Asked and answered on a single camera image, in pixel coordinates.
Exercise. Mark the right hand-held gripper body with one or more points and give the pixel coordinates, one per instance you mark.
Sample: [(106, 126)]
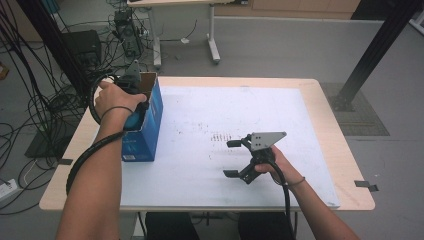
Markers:
[(263, 140)]

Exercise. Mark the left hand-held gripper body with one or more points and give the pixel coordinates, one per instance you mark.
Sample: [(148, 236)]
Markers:
[(135, 75)]

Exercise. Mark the blue bottle with white cap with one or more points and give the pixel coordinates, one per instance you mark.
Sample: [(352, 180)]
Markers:
[(133, 121)]

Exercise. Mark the blue cardboard box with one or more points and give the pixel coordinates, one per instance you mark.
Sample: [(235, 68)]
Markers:
[(146, 133)]

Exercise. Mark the person's left hand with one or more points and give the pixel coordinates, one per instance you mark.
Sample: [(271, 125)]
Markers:
[(115, 100)]

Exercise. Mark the person's right hand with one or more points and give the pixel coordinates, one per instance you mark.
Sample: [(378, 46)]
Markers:
[(281, 166)]

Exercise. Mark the white table mat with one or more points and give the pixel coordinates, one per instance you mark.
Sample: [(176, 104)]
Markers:
[(216, 180)]

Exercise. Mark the thin black wrist band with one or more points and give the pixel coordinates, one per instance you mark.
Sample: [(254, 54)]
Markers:
[(115, 108), (296, 182)]

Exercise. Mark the black computer tower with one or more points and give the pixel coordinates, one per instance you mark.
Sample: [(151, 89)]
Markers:
[(128, 33)]

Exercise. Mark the black equipment box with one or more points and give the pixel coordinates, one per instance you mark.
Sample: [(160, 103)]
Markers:
[(83, 46)]

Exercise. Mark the small white floor plug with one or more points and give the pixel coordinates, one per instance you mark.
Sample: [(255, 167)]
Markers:
[(184, 40)]

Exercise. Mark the person's right leg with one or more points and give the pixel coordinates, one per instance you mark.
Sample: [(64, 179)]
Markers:
[(265, 226)]

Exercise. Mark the person's leg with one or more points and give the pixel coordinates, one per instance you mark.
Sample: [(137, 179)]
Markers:
[(170, 226), (265, 226)]

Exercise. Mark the person's left leg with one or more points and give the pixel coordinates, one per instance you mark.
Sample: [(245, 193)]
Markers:
[(170, 226)]

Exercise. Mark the white-legged desk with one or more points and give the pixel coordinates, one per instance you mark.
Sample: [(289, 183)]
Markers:
[(212, 33)]

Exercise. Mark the dark grey floor mat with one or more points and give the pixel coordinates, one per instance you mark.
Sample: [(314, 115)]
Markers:
[(363, 116)]

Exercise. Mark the white table leg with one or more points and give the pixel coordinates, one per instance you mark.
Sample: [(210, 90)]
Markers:
[(139, 225)]

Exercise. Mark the black tape strip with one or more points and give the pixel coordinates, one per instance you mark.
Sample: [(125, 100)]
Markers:
[(65, 161), (365, 185)]

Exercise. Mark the light wooden cabinet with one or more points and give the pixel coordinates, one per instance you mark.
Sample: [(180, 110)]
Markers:
[(286, 8)]

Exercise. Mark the white power strip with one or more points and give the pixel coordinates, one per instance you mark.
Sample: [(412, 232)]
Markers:
[(7, 190)]

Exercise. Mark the black metal frame post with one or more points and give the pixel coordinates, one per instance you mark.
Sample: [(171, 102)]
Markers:
[(373, 50), (56, 46)]

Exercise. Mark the dark floor base plate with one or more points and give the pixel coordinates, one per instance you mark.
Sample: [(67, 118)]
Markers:
[(43, 146)]

